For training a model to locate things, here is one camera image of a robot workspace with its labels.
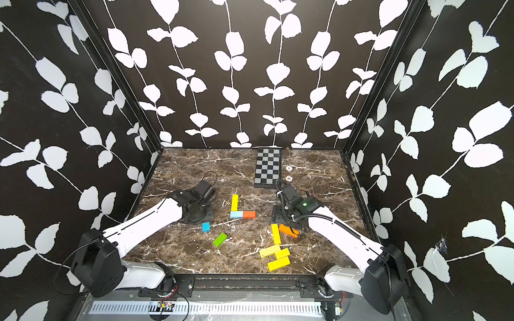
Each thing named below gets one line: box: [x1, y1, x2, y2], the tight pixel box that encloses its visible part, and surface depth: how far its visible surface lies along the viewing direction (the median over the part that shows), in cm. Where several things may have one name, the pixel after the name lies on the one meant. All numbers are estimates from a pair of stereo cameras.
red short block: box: [242, 210, 257, 219], surface depth 95 cm
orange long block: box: [278, 223, 300, 239], surface depth 90 cm
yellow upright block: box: [271, 223, 282, 245], surface depth 89 cm
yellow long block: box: [230, 193, 239, 212], surface depth 98 cm
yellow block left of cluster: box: [259, 244, 282, 258], surface depth 85 cm
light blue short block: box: [230, 210, 243, 219], surface depth 95 cm
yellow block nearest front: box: [267, 256, 292, 272], surface depth 81 cm
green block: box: [212, 232, 228, 248], surface depth 87 cm
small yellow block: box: [274, 247, 291, 261], surface depth 84 cm
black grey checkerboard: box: [254, 147, 282, 189], surface depth 110 cm
